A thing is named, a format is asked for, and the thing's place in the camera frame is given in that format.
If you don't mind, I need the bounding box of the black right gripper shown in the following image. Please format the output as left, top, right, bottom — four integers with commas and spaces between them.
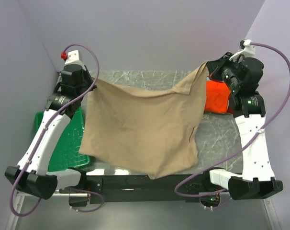
206, 52, 243, 92

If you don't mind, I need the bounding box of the beige t shirt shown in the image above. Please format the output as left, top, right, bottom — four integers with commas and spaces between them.
79, 64, 208, 179

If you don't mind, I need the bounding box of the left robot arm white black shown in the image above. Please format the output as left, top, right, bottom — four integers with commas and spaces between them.
5, 64, 95, 200

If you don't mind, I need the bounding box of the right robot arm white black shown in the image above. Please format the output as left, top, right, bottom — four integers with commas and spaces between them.
202, 52, 283, 200

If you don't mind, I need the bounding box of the orange folded t shirt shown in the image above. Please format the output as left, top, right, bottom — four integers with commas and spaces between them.
204, 80, 230, 114

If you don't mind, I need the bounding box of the dark red folded t shirt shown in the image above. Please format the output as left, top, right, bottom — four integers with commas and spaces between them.
226, 103, 233, 114

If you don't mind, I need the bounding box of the green plastic tray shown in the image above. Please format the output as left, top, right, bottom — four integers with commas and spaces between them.
48, 108, 90, 172

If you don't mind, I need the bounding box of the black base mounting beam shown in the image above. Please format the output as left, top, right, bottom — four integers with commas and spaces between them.
60, 173, 222, 207

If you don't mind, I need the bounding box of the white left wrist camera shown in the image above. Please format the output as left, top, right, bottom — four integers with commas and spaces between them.
61, 50, 82, 66

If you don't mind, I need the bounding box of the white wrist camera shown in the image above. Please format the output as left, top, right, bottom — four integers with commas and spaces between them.
229, 39, 256, 61
61, 50, 82, 66

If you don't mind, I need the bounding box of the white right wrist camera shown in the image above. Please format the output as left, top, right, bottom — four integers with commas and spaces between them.
229, 39, 256, 61

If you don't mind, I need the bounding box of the aluminium frame rail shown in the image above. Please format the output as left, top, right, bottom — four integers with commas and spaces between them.
5, 191, 88, 230

